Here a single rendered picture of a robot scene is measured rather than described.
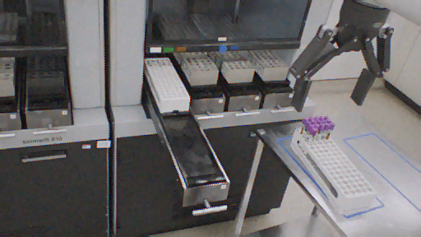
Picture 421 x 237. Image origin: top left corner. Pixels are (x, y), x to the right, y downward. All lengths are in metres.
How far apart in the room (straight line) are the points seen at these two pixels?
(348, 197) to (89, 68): 0.91
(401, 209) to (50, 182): 1.17
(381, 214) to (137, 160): 0.88
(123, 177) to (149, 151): 0.15
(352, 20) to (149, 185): 1.20
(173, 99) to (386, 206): 0.72
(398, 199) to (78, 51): 1.08
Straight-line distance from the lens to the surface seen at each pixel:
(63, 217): 1.75
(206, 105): 1.51
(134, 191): 1.70
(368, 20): 0.70
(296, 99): 0.77
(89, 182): 1.63
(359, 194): 1.16
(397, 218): 1.24
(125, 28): 1.39
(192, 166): 1.19
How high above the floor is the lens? 1.60
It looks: 35 degrees down
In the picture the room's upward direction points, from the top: 9 degrees clockwise
